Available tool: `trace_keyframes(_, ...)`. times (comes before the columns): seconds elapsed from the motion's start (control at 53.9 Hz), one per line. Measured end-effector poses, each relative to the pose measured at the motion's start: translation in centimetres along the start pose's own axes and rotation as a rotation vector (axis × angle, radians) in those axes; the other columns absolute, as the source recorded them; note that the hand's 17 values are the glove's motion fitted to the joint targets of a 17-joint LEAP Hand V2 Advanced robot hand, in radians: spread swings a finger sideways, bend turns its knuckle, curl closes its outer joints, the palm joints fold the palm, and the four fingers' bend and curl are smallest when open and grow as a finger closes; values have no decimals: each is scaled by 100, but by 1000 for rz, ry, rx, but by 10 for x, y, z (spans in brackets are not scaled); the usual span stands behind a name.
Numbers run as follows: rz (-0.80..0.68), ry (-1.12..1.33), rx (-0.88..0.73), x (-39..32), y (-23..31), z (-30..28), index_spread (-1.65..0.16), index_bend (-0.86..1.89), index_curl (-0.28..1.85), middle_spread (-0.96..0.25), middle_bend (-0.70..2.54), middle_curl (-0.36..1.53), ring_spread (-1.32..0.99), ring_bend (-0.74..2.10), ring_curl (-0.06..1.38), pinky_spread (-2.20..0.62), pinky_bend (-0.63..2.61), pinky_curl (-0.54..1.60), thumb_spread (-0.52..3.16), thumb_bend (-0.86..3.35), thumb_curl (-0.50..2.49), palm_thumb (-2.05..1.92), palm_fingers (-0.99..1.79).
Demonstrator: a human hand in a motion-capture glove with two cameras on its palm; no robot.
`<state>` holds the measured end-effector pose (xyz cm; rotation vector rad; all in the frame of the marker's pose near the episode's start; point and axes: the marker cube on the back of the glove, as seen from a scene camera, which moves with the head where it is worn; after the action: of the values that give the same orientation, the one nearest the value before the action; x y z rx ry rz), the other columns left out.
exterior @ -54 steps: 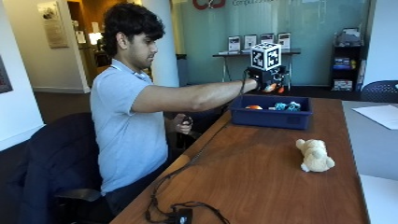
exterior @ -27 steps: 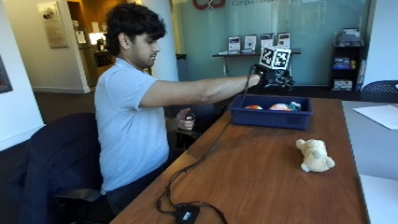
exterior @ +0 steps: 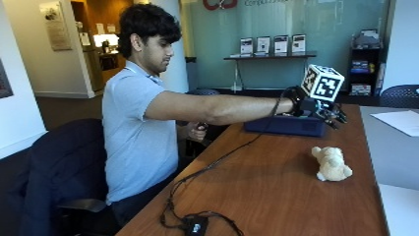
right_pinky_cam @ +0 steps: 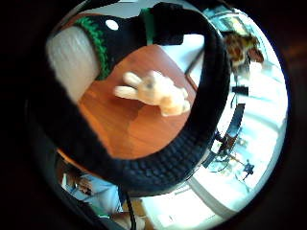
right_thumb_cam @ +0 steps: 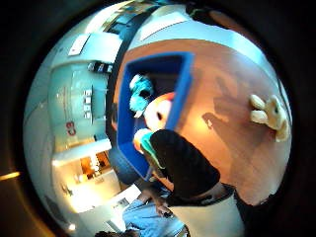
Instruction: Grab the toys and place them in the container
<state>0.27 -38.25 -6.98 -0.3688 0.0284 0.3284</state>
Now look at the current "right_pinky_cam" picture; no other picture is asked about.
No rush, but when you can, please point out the small black box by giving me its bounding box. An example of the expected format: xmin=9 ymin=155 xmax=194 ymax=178
xmin=231 ymin=85 xmax=250 ymax=97

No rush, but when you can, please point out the black monitor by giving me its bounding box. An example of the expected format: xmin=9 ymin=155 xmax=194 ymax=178
xmin=224 ymin=103 xmax=247 ymax=139

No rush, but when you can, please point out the white plush rabbit toy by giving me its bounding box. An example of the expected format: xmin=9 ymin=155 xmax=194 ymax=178
xmin=113 ymin=70 xmax=192 ymax=118

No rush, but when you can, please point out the brown leafy plant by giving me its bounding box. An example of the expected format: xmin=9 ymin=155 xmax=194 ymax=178
xmin=223 ymin=31 xmax=265 ymax=70

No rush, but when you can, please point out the black office chair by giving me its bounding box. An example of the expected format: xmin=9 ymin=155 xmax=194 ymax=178
xmin=241 ymin=159 xmax=256 ymax=182

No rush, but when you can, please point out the the person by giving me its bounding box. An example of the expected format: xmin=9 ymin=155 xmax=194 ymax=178
xmin=59 ymin=169 xmax=147 ymax=230

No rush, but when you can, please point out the black cable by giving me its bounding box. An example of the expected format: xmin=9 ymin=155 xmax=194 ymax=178
xmin=122 ymin=188 xmax=138 ymax=230

